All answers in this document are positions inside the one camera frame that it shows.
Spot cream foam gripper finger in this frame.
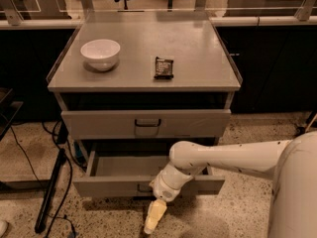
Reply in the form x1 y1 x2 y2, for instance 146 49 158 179
144 199 167 234

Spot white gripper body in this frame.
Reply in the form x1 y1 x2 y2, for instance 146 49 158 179
150 173 180 202

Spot grey drawer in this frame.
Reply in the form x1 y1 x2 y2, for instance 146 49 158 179
72 149 226 199
61 109 231 140

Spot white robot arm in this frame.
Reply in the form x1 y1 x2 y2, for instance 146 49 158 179
144 131 317 238

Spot grey top drawer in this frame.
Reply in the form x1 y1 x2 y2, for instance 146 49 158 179
61 109 231 140

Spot grey drawer cabinet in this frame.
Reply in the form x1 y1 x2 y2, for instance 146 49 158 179
49 11 241 156

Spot dark snack packet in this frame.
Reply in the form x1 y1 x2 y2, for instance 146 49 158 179
154 57 173 79

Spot black power strip bar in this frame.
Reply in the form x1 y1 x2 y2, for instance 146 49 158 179
35 149 65 234

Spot white ceramic bowl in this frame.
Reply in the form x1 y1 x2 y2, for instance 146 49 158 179
80 39 121 71

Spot black side table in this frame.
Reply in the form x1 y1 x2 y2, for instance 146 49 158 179
0 87 24 141

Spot black floor cable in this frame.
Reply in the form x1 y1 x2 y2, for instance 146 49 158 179
9 120 93 238

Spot white rail ledge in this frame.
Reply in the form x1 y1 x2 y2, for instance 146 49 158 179
0 16 317 30

